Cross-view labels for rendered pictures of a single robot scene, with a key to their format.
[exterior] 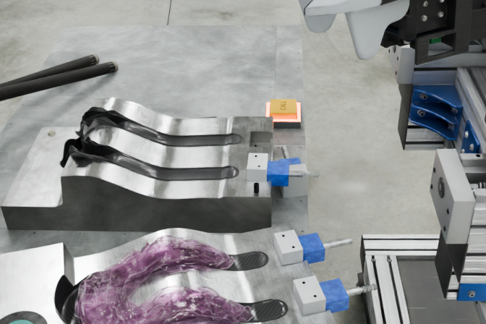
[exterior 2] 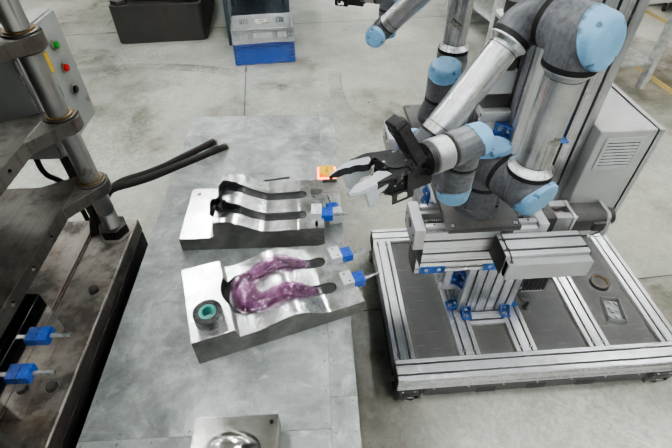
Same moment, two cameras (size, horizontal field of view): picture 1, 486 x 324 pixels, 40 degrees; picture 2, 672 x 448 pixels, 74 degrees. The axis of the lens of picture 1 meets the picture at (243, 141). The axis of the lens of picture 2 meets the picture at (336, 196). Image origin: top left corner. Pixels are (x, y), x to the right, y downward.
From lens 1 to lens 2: 36 cm
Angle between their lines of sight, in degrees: 9
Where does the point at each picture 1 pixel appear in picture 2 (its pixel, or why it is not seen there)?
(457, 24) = (408, 187)
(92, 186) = (230, 227)
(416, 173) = not seen: hidden behind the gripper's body
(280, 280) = (331, 272)
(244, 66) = (302, 142)
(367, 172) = not seen: hidden behind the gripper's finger
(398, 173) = not seen: hidden behind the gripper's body
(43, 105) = (188, 172)
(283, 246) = (332, 255)
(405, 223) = (395, 218)
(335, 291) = (359, 276)
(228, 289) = (306, 279)
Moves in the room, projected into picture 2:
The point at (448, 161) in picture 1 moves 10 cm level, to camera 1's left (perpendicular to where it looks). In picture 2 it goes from (413, 208) to (382, 211)
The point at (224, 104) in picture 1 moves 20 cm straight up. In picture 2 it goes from (293, 168) to (290, 129)
